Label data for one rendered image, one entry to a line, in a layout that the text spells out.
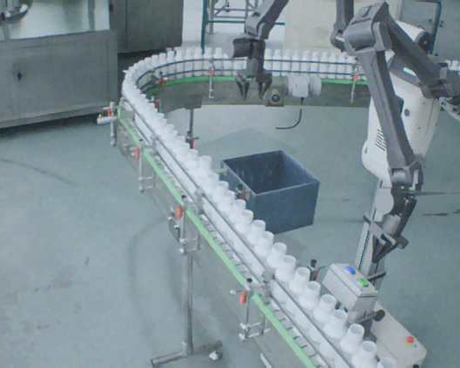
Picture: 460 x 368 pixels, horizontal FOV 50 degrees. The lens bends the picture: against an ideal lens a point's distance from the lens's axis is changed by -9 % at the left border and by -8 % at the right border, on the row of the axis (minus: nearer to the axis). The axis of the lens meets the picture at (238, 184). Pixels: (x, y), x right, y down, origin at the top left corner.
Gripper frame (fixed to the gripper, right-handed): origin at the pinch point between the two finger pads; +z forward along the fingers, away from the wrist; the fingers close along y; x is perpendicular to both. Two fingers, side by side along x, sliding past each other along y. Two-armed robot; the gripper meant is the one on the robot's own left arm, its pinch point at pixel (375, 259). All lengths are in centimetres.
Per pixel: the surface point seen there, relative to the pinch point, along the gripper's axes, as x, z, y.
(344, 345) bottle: -18.4, 13.3, 17.7
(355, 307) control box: -2.6, 13.0, 3.8
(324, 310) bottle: -17.9, 11.2, 6.8
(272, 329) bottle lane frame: -15.8, 29.5, -7.7
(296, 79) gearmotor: 85, -16, -168
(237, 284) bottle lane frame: -15.7, 29.6, -29.2
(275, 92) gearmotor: 76, -4, -170
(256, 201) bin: 16, 22, -74
